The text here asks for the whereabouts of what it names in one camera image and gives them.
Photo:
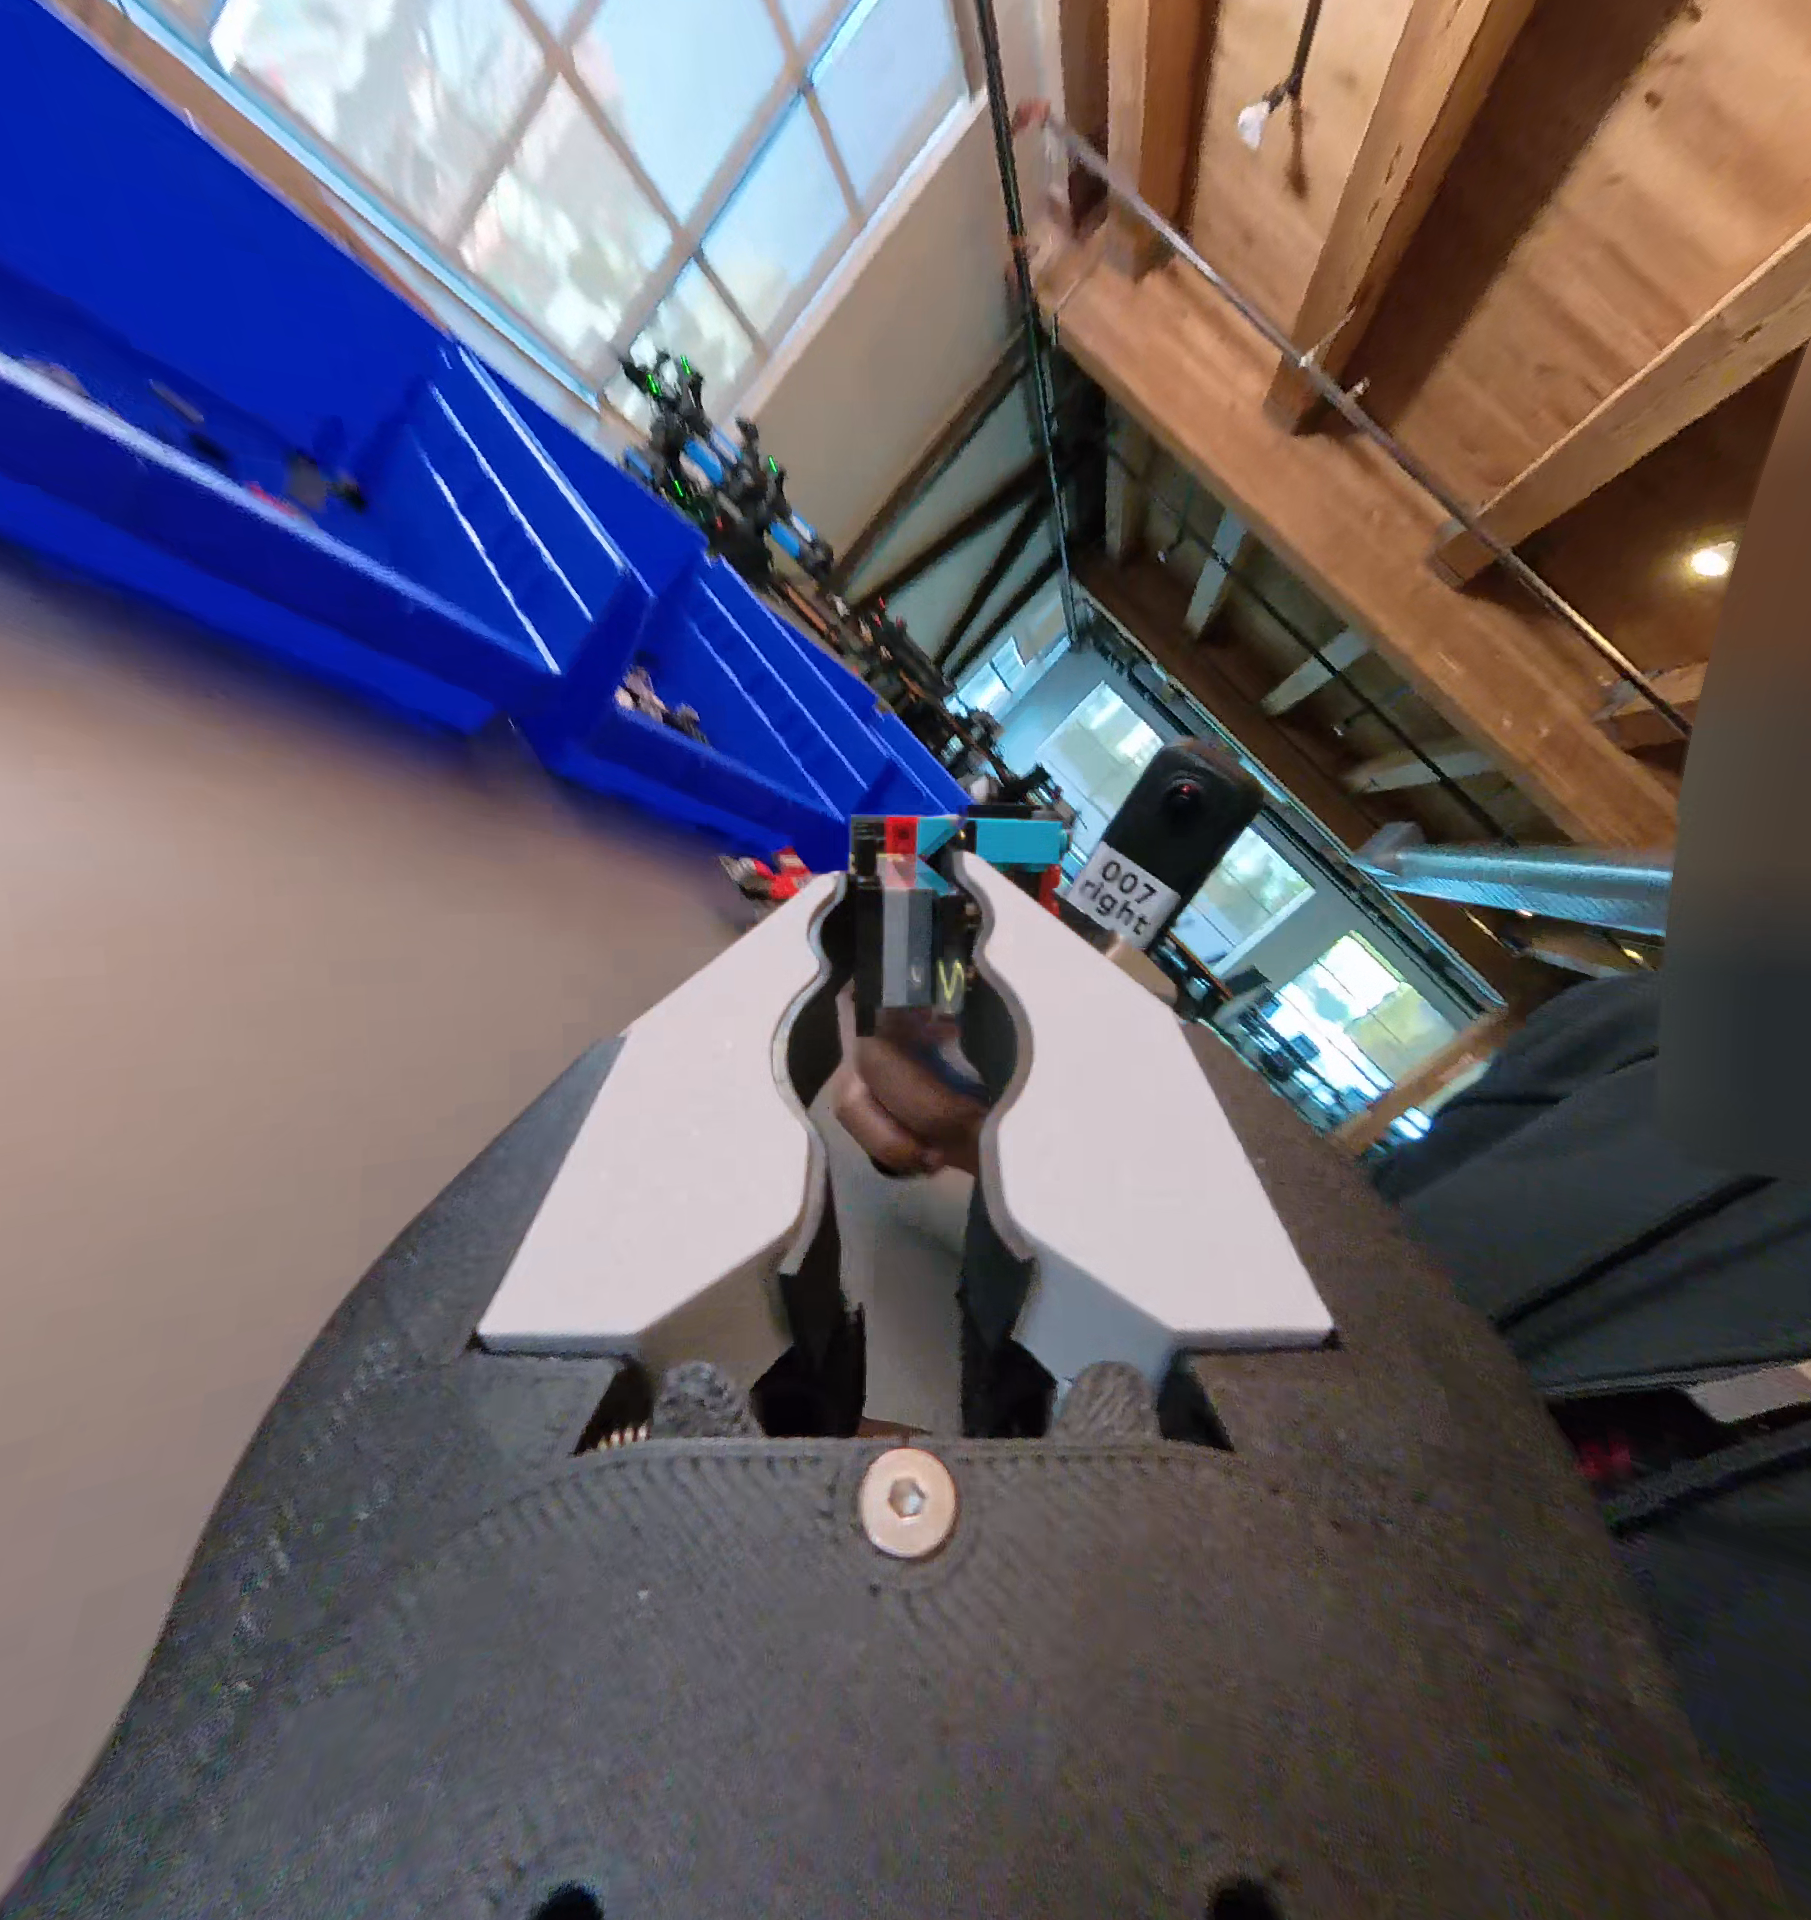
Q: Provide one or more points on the person's right hand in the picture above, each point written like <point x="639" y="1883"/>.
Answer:
<point x="891" y="1111"/>

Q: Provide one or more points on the pile of toy brick parts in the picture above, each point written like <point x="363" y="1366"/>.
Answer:
<point x="651" y="698"/>
<point x="305" y="482"/>

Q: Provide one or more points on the black robot rig green lights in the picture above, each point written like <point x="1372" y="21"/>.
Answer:
<point x="681" y="428"/>

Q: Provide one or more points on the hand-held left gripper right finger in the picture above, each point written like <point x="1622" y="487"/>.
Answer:
<point x="1146" y="1171"/>

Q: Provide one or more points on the thin black rod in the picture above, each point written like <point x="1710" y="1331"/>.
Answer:
<point x="1308" y="44"/>

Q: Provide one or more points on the black pipe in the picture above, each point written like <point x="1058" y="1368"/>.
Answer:
<point x="1020" y="270"/>

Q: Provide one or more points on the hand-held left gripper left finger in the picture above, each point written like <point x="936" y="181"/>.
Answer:
<point x="651" y="1171"/>

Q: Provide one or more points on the glass partition window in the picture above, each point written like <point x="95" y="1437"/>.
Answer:
<point x="1100" y="735"/>

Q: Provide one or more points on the person's dark clothing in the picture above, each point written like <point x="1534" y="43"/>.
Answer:
<point x="1670" y="1275"/>

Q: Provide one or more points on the large paned window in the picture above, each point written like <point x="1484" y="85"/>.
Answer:
<point x="547" y="151"/>

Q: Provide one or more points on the large blue plastic bin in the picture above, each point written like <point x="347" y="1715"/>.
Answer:
<point x="171" y="225"/>

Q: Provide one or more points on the silver ventilation duct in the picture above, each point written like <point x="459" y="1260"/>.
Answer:
<point x="1520" y="884"/>

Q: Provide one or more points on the round ceiling light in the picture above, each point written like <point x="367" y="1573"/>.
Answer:
<point x="1712" y="560"/>

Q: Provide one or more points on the small blue plastic bin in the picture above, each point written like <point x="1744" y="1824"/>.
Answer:
<point x="787" y="705"/>

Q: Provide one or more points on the thin metal pipe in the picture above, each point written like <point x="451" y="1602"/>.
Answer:
<point x="1370" y="424"/>

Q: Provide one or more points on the colourful toy brick model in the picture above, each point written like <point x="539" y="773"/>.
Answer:
<point x="907" y="930"/>

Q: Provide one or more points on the red toy brick piece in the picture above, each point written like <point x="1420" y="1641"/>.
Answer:
<point x="771" y="879"/>

